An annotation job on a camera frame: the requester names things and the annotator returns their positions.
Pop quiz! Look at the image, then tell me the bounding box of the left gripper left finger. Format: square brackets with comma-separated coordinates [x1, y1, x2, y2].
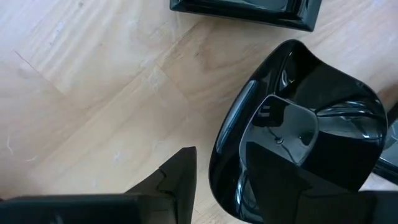
[124, 146, 198, 224]

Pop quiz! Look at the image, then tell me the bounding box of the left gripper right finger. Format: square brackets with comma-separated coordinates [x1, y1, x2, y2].
[248, 143, 315, 224]

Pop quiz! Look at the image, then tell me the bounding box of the black leaf-shaped mini plate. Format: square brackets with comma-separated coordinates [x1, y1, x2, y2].
[208, 39, 389, 224]

